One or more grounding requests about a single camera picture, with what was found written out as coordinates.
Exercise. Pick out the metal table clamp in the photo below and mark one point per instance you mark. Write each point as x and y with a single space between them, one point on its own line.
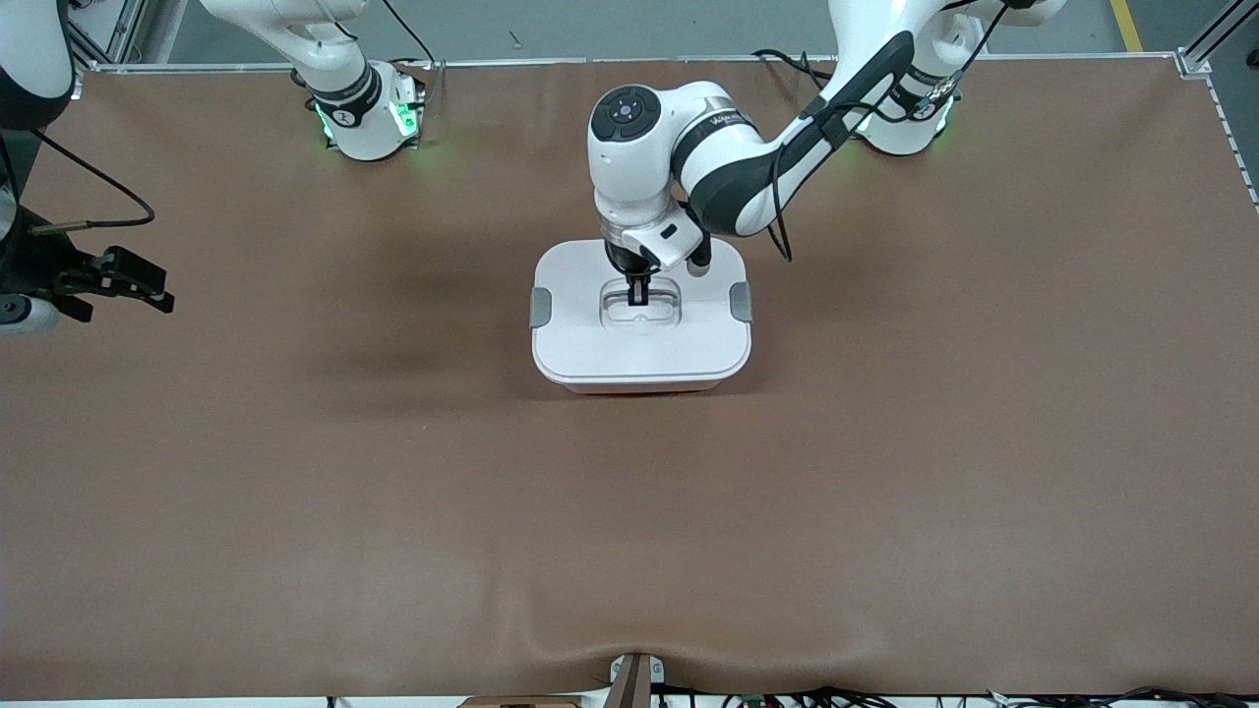
634 683

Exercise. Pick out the aluminium table edge rail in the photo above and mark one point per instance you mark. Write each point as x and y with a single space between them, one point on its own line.
590 60

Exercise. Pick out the brown board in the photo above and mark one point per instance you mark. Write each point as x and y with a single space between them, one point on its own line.
521 702

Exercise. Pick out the aluminium frame post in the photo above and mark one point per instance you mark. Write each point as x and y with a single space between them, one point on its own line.
108 25
1225 25

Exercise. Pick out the yellow floor tape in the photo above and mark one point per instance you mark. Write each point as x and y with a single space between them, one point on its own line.
1126 25

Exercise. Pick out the aluminium table side rail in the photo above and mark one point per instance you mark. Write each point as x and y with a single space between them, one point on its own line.
1234 138

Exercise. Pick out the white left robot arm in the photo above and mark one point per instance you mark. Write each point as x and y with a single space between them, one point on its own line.
639 147

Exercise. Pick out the pink plastic box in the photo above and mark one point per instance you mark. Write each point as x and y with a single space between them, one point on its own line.
639 390

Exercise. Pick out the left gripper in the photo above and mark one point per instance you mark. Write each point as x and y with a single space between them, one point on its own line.
623 260

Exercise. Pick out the brown table mat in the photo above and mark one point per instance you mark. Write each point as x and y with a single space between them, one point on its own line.
629 541

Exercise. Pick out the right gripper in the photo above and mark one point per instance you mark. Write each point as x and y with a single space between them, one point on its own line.
34 263

